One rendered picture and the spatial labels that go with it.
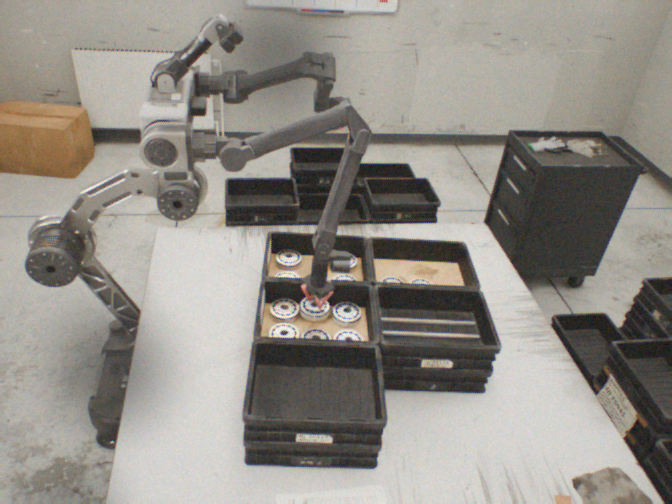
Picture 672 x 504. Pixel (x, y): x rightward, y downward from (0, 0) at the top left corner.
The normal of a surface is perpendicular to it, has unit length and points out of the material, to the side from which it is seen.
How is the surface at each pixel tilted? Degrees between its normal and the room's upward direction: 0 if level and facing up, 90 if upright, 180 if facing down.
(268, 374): 0
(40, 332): 0
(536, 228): 90
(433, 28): 90
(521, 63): 90
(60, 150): 90
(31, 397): 0
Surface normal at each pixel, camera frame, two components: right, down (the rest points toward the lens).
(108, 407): 0.08, -0.80
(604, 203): 0.15, 0.59
